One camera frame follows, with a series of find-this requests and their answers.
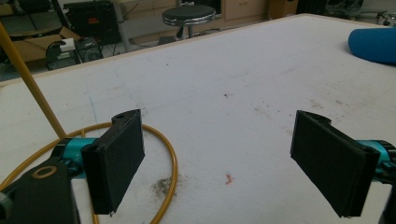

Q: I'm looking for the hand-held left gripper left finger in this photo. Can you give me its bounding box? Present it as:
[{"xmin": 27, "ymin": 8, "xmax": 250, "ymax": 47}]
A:
[{"xmin": 80, "ymin": 108, "xmax": 146, "ymax": 216}]

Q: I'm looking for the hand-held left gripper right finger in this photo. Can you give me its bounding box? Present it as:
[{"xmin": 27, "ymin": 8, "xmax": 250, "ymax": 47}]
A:
[{"xmin": 290, "ymin": 109, "xmax": 381, "ymax": 218}]

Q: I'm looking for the black electronic device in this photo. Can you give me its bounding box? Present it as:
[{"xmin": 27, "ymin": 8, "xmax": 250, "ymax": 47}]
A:
[{"xmin": 45, "ymin": 36, "xmax": 105, "ymax": 71}]

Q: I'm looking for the blue rolled cloth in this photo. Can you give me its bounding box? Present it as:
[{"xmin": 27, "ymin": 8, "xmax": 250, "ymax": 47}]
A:
[{"xmin": 347, "ymin": 26, "xmax": 396, "ymax": 65}]

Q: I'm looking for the cardboard box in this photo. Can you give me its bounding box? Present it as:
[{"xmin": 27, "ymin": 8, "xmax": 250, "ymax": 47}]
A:
[{"xmin": 12, "ymin": 26, "xmax": 82, "ymax": 63}]

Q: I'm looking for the black equipment case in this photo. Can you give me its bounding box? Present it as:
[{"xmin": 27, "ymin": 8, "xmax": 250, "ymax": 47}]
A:
[{"xmin": 63, "ymin": 0, "xmax": 122, "ymax": 45}]

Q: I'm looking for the black round stool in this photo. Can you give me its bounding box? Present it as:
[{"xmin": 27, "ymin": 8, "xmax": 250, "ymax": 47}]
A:
[{"xmin": 162, "ymin": 4, "xmax": 217, "ymax": 40}]

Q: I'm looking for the wooden cabinet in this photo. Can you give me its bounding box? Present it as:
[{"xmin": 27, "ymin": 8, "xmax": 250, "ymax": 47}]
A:
[{"xmin": 221, "ymin": 0, "xmax": 271, "ymax": 21}]

